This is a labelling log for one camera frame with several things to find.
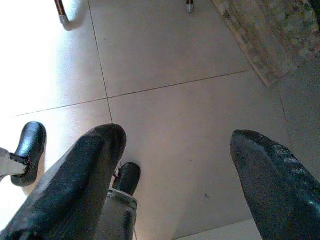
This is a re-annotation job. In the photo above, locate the black robot left foot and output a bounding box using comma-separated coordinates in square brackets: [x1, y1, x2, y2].
[11, 121, 48, 188]

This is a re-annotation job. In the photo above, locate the patterned beige floor rug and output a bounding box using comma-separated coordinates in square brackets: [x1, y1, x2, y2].
[212, 0, 320, 88]

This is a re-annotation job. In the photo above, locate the grey robot left leg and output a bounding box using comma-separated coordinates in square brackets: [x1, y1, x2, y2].
[0, 147, 30, 185]

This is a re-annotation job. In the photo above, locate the black robot right foot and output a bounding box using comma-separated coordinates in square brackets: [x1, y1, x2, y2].
[113, 161, 141, 198]

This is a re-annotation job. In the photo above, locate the brown metal chair leg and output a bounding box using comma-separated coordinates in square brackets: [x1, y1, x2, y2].
[185, 0, 196, 15]
[54, 0, 70, 25]

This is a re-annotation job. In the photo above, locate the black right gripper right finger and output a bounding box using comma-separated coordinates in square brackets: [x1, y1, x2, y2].
[229, 129, 320, 240]

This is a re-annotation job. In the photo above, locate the black robot foot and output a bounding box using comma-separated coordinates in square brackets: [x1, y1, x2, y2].
[11, 121, 48, 188]
[113, 161, 141, 198]

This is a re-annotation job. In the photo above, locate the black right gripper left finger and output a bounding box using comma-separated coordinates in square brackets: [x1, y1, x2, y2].
[0, 123, 128, 240]

